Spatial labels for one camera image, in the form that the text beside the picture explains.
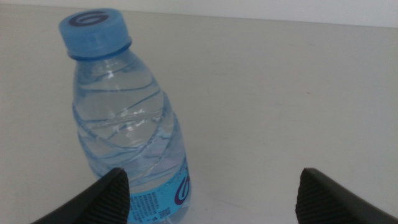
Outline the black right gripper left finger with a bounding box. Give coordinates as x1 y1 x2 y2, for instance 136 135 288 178
30 167 131 224

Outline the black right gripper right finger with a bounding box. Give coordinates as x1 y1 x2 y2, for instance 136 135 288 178
295 167 398 224

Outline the clear water bottle blue cap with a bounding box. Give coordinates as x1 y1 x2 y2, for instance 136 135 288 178
58 7 192 224

